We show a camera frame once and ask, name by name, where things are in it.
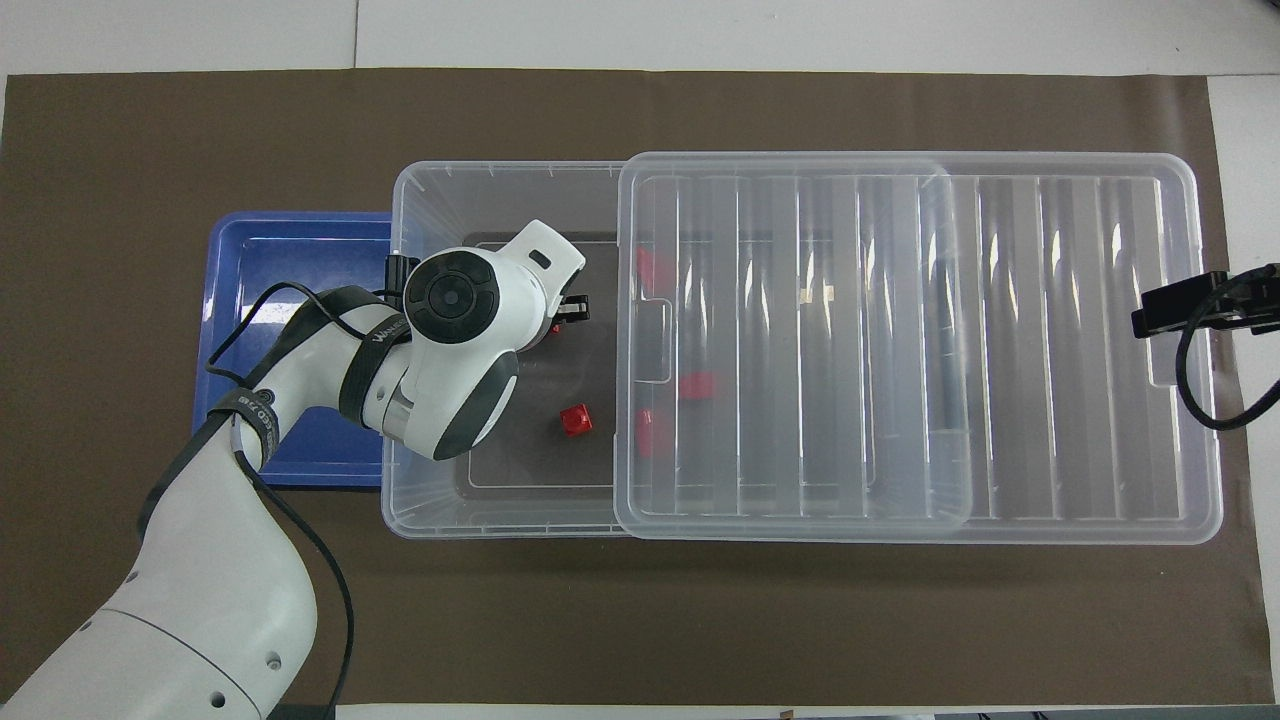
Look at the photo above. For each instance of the clear plastic box lid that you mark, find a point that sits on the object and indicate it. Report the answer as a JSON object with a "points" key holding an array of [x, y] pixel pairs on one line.
{"points": [[1050, 350]]}

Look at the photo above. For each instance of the clear plastic storage box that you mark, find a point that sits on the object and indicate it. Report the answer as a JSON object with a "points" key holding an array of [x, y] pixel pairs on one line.
{"points": [[500, 200]]}

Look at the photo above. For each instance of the blue plastic tray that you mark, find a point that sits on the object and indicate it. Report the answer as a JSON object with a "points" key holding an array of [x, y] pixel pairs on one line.
{"points": [[290, 250]]}

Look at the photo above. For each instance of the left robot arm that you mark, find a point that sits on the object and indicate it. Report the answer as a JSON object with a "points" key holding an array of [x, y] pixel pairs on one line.
{"points": [[210, 560]]}

